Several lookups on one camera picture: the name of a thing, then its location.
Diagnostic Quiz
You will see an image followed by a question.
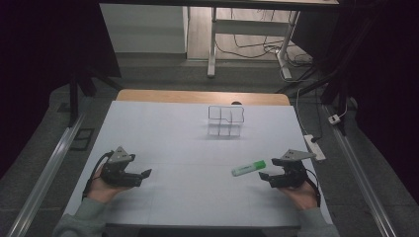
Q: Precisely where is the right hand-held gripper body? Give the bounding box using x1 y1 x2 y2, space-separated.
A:
269 148 317 190

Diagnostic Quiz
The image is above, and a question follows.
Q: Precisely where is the black stand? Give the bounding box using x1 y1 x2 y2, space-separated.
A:
66 64 124 128

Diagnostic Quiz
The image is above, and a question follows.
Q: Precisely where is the white power strip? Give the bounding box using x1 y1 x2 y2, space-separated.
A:
302 133 327 162

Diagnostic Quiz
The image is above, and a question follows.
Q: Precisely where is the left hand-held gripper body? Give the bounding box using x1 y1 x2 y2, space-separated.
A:
100 146 144 189

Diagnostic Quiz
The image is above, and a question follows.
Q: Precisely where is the black floor cable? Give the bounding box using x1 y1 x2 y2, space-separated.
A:
214 9 313 65

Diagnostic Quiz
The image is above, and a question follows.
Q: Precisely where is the white desk frame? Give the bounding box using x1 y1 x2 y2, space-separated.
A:
207 6 301 80

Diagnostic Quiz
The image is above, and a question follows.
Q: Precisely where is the green highlighter pen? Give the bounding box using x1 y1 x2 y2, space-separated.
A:
230 159 267 178

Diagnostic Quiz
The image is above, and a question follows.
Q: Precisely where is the white table cover sheet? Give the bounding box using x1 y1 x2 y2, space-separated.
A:
61 100 334 229

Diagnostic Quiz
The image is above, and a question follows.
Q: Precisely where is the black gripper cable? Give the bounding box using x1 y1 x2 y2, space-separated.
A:
304 168 322 208
81 150 115 200

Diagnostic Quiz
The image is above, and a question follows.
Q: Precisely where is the black curtain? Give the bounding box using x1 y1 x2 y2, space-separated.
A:
0 0 123 181
291 0 419 205

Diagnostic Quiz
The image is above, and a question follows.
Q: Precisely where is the white floor cable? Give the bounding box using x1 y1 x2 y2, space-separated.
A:
270 45 314 136

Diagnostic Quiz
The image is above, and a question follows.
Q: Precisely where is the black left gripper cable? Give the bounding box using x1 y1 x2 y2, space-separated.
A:
81 150 115 200

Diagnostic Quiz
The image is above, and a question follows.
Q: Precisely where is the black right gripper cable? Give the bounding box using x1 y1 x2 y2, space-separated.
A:
304 168 322 208

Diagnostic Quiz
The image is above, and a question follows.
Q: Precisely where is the clear acrylic organizer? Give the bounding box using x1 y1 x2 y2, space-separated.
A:
207 105 246 138

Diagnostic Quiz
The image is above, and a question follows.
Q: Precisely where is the person's right hand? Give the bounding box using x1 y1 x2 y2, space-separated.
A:
279 180 320 211

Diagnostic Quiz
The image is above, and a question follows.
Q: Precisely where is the aluminium rail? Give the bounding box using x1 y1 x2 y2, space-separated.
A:
323 104 398 237
5 111 87 237

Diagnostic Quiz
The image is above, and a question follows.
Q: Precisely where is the white cabinet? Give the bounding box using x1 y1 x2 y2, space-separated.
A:
99 3 190 55

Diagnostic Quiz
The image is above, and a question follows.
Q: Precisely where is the person's left hand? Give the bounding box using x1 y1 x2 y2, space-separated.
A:
86 174 130 204

